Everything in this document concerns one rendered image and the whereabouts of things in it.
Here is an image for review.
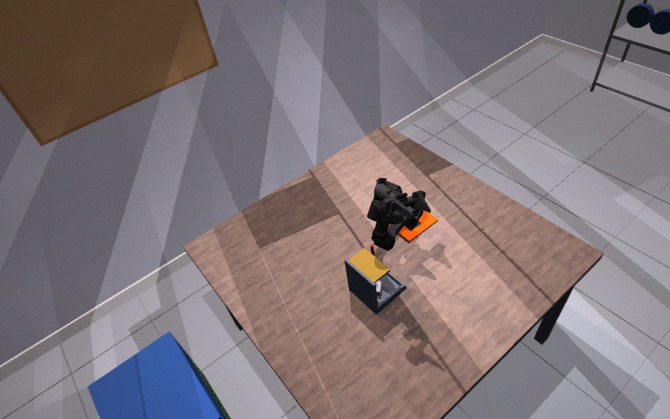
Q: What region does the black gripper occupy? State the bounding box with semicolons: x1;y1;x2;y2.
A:
380;188;431;218

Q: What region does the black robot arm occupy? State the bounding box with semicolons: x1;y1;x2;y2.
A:
367;178;424;251

